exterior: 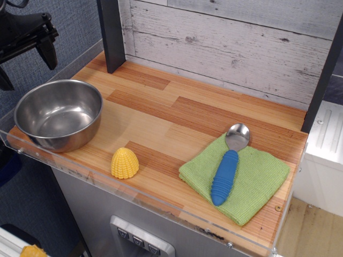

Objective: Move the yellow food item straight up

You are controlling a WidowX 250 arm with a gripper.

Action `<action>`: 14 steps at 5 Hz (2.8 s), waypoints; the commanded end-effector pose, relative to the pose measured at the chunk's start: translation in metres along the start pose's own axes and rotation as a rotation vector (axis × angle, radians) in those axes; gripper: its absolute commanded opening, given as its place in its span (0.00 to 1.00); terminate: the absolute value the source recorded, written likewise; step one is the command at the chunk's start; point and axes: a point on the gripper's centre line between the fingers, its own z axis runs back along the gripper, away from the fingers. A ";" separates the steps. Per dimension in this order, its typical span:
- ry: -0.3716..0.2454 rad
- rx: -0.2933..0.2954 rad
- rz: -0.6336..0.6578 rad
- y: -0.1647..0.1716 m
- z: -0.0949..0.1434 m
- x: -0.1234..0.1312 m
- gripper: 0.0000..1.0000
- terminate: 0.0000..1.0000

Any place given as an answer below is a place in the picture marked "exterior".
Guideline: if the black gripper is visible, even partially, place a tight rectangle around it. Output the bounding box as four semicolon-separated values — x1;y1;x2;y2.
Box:
0;5;58;91

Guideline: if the yellow toy corn cob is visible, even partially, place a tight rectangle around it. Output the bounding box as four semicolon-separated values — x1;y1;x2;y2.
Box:
110;147;139;179

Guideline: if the stainless steel bowl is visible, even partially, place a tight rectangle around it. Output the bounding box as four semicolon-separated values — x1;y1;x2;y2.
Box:
13;79;103;153

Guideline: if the clear acrylic edge guard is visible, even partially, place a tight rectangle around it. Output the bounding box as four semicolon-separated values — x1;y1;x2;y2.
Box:
0;110;309;257

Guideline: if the yellow object at bottom left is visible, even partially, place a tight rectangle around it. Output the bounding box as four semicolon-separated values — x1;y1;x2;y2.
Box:
20;245;48;257

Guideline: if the silver control panel with buttons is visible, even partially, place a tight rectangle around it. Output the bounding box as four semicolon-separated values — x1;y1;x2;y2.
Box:
110;215;176;256

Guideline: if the green folded cloth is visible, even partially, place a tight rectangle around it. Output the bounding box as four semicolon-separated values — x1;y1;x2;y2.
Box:
179;134;290;226

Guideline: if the white side cabinet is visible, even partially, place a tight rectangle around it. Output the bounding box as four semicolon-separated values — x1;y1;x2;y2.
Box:
293;101;342;216

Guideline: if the dark grey left post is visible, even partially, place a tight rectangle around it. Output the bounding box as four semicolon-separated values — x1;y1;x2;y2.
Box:
97;0;126;73

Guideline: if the dark grey post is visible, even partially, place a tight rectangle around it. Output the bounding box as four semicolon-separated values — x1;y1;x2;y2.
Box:
97;0;126;73
301;16;342;133

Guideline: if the blue-handled metal spoon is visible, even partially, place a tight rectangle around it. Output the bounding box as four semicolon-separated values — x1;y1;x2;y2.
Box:
210;123;250;206

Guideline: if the dark grey right post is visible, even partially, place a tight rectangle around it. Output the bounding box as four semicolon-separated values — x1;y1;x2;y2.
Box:
301;16;342;133

